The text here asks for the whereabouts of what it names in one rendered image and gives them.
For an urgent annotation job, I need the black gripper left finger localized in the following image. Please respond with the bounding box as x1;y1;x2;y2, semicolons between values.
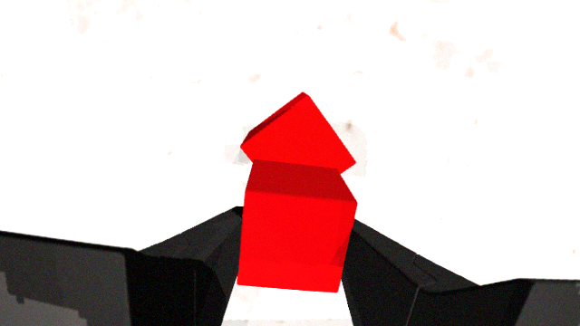
0;206;243;326

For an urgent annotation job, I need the red cube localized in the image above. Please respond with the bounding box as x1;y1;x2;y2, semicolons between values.
237;159;358;293
240;92;356;174

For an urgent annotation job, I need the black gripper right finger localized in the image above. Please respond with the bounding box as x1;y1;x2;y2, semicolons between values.
341;218;580;326

